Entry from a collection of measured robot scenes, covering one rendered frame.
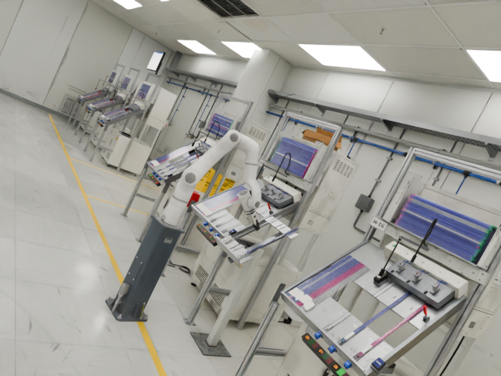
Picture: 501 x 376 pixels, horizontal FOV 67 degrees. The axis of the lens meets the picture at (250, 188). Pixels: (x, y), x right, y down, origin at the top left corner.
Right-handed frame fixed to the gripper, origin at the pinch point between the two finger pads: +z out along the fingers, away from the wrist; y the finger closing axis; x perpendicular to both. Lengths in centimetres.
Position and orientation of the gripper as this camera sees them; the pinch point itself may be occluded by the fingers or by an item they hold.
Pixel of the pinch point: (256, 227)
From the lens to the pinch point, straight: 281.0
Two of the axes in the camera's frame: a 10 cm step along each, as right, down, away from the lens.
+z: 3.0, 8.0, 5.1
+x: -8.1, 5.0, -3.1
